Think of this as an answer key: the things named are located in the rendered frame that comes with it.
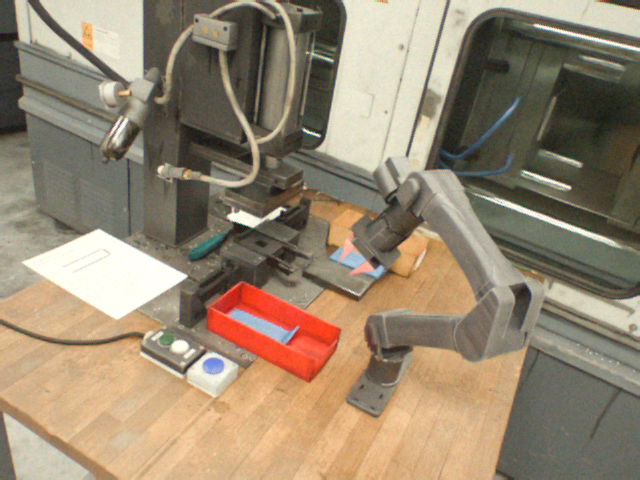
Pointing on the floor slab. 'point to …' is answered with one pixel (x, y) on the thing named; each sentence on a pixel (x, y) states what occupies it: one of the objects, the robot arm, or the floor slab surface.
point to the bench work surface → (256, 393)
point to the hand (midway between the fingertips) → (347, 265)
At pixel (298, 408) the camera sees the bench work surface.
